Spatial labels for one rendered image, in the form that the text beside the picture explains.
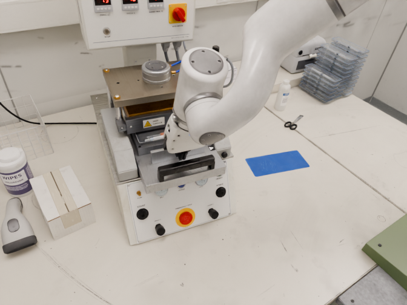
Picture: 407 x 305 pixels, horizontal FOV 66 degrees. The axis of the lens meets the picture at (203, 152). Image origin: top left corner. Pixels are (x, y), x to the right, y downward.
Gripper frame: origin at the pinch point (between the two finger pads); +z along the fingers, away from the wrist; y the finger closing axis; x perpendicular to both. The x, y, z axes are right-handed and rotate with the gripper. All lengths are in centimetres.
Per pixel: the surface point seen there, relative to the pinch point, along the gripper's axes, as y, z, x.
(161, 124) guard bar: -1.9, 2.7, 11.1
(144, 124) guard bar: -6.6, 1.9, 11.4
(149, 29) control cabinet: 2.2, -5.9, 38.8
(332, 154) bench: 67, 27, -2
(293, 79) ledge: 82, 40, 47
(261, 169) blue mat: 35.1, 27.7, -0.2
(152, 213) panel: -9.1, 16.3, -8.8
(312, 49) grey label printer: 94, 30, 56
